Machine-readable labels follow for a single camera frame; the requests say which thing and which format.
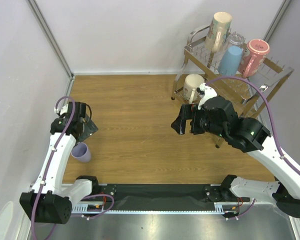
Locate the white object bottom left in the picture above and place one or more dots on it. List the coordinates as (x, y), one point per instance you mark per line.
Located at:
(6, 216)

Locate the aluminium corner post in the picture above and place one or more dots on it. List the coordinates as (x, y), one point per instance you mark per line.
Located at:
(276, 21)
(38, 15)

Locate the blue plastic cup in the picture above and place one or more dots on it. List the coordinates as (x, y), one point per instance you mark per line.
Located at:
(230, 61)

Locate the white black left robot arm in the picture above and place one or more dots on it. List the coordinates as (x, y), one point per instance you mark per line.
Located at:
(47, 202)

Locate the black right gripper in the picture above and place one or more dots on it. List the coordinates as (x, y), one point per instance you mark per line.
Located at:
(194, 122)

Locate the aluminium slotted rail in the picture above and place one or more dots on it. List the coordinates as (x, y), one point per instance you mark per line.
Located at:
(89, 208)

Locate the green interior white mug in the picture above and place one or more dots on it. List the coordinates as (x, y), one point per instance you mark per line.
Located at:
(191, 83)

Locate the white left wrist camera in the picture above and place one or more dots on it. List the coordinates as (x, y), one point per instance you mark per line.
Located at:
(62, 110)

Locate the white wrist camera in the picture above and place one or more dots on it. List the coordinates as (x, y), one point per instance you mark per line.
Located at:
(205, 93)
(62, 110)

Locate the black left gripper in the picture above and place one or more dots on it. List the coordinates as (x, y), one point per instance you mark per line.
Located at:
(90, 128)

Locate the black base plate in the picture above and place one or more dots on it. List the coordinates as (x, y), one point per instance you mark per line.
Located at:
(165, 193)

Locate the lilac plastic cup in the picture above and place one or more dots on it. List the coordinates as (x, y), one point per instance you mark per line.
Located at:
(81, 152)

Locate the cream patterned ceramic mug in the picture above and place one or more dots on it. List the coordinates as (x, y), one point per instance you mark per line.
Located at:
(218, 31)

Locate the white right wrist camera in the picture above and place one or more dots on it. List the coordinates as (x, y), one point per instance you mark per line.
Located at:
(205, 93)

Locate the aluminium right corner post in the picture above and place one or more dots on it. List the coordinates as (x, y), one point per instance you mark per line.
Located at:
(276, 21)

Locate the steel wire dish rack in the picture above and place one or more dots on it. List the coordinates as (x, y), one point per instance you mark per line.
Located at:
(246, 101)

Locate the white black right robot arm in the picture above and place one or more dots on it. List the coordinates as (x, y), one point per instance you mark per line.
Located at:
(252, 137)

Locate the pink ceramic mug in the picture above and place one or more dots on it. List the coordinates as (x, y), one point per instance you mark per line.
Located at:
(253, 56)

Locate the clear glass cup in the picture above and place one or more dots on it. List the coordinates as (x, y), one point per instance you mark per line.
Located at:
(235, 39)

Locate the aluminium left corner post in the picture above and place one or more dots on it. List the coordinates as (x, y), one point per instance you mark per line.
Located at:
(38, 15)

